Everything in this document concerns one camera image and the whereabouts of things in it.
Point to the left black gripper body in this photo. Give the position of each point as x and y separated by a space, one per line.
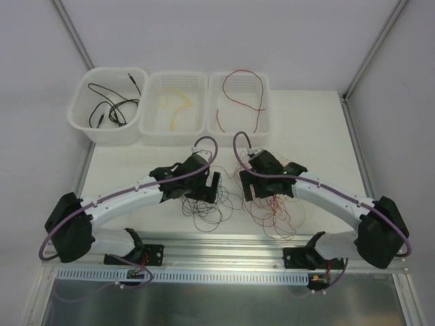
211 187

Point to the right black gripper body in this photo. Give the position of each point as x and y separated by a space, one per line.
247 185

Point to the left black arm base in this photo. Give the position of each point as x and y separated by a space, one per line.
150 254

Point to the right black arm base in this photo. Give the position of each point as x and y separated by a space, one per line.
295 258

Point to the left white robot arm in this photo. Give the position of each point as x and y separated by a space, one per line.
76 225

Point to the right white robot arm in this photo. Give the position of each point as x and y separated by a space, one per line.
376 231

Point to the right white mesh basket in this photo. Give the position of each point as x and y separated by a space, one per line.
239 101

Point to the white mesh basket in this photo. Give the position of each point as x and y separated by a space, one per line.
174 109
239 101

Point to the middle white mesh basket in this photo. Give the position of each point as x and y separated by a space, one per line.
174 109

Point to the left white solid basket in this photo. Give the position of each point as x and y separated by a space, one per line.
108 103

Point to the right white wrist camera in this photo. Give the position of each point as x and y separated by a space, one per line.
253 152

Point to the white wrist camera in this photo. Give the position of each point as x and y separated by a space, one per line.
253 152
203 153

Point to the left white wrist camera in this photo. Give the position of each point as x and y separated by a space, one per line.
203 153

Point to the aluminium mounting rail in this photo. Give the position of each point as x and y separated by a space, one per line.
172 250

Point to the white slotted cable duct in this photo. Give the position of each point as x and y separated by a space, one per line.
184 276

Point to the right aluminium frame post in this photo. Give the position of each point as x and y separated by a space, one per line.
382 36

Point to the aluminium frame post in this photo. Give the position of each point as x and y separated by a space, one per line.
382 36
73 34

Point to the left aluminium frame post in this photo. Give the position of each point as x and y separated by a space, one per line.
73 34

